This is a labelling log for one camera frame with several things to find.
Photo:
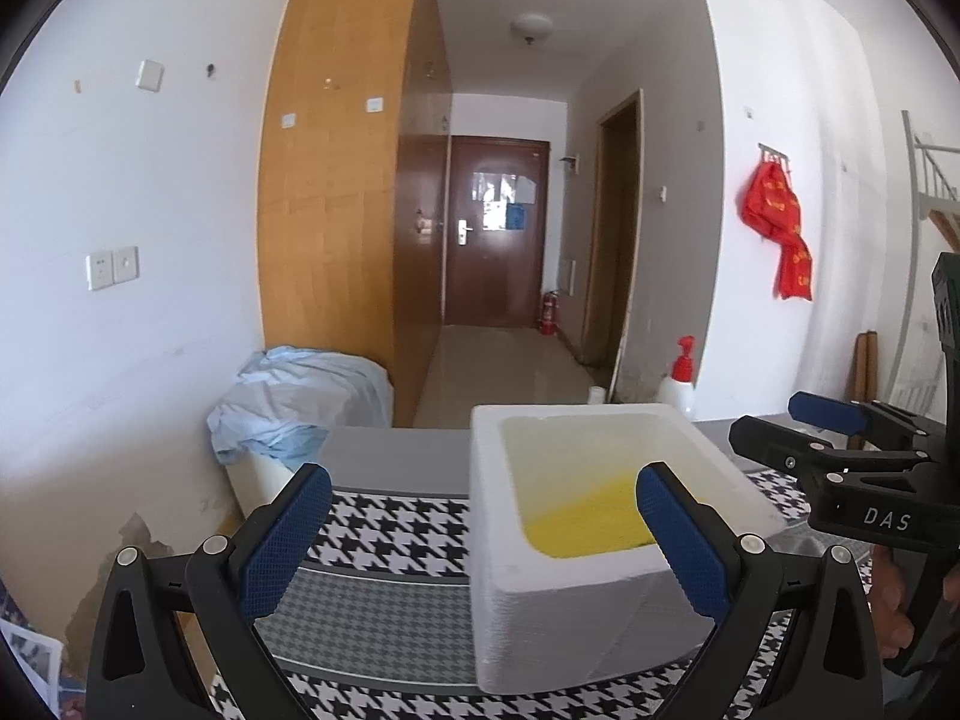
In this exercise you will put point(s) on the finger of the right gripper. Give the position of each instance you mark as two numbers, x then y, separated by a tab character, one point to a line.
801	456
884	426

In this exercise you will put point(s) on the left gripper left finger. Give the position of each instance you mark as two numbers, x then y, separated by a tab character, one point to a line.
140	664

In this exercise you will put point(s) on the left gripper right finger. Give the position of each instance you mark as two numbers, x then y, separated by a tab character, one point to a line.
827	665

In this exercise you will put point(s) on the yellow sponge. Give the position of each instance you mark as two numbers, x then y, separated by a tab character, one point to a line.
605	520

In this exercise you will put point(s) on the person's right hand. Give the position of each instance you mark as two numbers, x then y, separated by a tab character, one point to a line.
892	628

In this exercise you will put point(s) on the white red pump bottle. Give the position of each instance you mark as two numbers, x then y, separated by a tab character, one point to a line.
677	389

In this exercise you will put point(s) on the houndstooth table cloth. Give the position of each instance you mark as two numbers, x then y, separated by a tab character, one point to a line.
377	621

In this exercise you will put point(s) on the light blue crumpled cloth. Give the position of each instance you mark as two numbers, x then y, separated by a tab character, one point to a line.
286	401

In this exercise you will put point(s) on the red hanging bags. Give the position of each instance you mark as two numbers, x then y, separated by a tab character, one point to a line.
771	208

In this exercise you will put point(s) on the metal bunk bed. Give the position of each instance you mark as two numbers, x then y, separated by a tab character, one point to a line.
918	381

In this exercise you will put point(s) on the red fire extinguisher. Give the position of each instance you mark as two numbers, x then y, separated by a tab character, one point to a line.
547	319

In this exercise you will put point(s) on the white foam box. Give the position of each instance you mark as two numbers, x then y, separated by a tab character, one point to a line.
567	584

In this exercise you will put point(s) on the side wooden door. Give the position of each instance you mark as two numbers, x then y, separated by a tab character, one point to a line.
613	242

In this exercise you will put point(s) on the dark brown entrance door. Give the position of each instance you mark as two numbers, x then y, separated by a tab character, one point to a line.
497	212

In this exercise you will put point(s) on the light wooden wardrobe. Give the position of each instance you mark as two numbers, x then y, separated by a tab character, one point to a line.
351	185

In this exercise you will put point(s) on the round ceiling lamp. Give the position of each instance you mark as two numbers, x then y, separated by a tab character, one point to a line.
532	28

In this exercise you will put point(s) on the wooden planks by wall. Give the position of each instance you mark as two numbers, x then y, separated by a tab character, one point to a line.
865	377

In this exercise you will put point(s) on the white wall sockets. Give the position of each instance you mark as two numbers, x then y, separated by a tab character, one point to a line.
107	268

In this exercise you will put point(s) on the white wall switch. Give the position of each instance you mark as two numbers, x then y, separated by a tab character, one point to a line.
150	76

